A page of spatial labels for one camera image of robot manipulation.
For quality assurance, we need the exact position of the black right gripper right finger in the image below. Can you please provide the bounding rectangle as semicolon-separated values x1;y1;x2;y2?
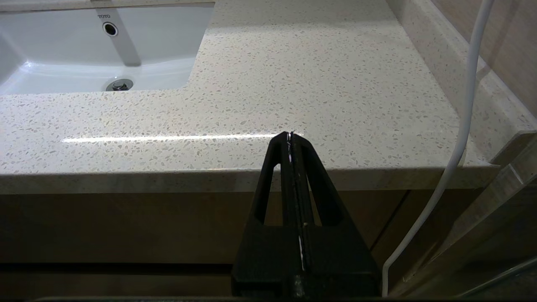
292;132;380;297

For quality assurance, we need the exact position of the white ceramic sink basin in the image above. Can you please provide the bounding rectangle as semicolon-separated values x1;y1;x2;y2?
0;2;216;95

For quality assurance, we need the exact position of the white cable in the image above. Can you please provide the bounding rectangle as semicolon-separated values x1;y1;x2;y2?
381;0;495;296

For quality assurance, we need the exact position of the chrome sink drain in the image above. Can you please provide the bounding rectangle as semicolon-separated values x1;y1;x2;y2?
105;78;134;92

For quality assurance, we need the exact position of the brown vanity cabinet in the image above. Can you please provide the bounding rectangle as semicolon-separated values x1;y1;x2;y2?
0;180;504;299

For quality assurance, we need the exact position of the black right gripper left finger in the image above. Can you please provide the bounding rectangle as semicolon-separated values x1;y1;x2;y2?
232;132;303;297

